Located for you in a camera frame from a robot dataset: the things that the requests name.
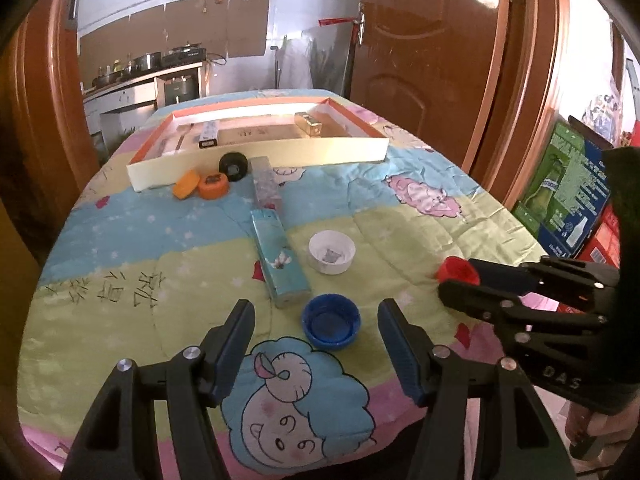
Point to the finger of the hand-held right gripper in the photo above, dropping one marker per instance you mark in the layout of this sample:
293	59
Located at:
475	297
500	272

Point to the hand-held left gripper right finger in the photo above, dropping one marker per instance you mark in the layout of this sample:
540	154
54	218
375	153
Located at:
400	355

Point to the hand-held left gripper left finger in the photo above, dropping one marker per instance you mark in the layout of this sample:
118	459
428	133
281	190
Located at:
235	345

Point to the red bottle cap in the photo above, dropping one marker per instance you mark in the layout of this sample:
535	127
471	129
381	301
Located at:
452	269

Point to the blue bottle cap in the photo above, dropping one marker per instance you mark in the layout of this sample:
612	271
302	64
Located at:
331	321

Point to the floral clear rectangular box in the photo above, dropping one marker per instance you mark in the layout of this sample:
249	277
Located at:
265	180

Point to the plain orange cap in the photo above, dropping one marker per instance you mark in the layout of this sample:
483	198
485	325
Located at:
185	183

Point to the shallow orange-rimmed box tray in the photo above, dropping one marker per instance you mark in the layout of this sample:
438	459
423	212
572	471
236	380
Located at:
260	152

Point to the teal rectangular box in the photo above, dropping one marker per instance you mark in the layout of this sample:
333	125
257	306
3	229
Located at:
277	260

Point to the green printed carton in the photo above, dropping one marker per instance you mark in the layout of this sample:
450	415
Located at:
565	190

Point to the red carton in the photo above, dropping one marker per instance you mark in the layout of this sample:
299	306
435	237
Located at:
605	240

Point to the white bottle cap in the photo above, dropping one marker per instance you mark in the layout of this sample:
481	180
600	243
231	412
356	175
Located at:
331	252

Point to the black and white box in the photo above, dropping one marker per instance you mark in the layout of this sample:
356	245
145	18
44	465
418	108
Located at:
209	135

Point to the gold rectangular box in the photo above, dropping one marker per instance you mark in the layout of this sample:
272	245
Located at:
310	124

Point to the wooden door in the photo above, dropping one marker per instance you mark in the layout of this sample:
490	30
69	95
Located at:
425	45

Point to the green air fryer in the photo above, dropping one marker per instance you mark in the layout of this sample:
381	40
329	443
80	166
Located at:
180	90

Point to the kitchen counter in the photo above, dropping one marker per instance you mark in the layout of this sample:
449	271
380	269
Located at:
125	95

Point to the white hanging cloth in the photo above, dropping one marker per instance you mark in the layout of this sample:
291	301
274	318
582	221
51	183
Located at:
295	65

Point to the gas stove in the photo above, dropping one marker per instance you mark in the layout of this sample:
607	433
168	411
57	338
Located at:
185	55

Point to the metal pot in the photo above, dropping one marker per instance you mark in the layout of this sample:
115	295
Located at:
145	60

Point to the red ribbon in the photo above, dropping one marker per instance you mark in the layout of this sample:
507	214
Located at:
335	21

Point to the wooden door frame post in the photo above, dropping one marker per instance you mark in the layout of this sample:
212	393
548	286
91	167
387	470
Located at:
40	110
530	85

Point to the cardboard wall covering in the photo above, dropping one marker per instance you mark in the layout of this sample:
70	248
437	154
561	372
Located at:
175	30

